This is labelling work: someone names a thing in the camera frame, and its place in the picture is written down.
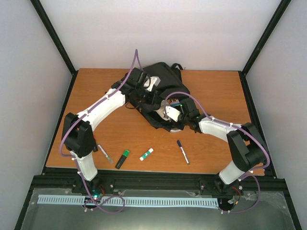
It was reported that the black student backpack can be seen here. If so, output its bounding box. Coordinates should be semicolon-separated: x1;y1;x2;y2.
119;62;189;132

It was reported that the dog picture book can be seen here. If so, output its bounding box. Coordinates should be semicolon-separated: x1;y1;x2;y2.
168;98;180;107

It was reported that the beige pencil case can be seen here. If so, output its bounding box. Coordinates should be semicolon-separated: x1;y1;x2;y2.
156;100;169;116

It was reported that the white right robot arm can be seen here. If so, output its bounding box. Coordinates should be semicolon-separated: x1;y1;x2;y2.
178;98;270;194

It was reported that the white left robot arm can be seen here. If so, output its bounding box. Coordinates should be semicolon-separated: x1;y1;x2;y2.
59;68;161;193

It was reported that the blue whiteboard marker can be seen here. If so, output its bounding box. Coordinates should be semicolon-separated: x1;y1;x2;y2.
177;140;190;165

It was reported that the white glue stick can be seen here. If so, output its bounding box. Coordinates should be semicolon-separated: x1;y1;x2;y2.
140;148;154;161

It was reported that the green highlighter marker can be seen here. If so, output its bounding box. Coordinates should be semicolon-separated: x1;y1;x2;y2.
115;149;130;170

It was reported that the silver pen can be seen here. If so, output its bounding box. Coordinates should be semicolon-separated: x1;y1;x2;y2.
97;144;113;164

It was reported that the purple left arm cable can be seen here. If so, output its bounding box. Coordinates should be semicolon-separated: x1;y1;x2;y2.
59;49;144;214

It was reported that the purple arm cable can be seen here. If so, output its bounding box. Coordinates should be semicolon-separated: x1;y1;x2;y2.
165;92;271;214
59;49;144;214

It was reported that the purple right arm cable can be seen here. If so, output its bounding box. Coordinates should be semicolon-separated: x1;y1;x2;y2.
165;92;271;214

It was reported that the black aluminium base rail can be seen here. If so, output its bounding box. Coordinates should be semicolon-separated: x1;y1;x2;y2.
30;168;289;196

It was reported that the left black frame post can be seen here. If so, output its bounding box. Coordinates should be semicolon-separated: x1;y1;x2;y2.
30;0;79;76

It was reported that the black frame post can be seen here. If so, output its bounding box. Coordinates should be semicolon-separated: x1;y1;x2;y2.
30;0;79;76
241;0;292;75

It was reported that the light blue cable duct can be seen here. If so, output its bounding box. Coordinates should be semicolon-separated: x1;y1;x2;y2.
37;195;219;208

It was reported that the right black frame post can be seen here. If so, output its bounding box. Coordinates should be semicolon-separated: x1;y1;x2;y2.
241;0;292;75

